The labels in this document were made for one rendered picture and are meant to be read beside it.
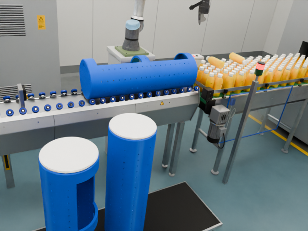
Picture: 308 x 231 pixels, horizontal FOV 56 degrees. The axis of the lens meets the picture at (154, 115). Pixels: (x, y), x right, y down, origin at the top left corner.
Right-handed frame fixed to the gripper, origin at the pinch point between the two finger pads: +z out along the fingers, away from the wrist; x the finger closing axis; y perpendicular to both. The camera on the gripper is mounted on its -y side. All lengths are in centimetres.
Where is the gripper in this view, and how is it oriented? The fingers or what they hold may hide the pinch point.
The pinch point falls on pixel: (199, 23)
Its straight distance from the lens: 259.3
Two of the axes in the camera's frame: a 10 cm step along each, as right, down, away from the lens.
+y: 9.6, 1.4, -2.5
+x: 2.8, -4.6, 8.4
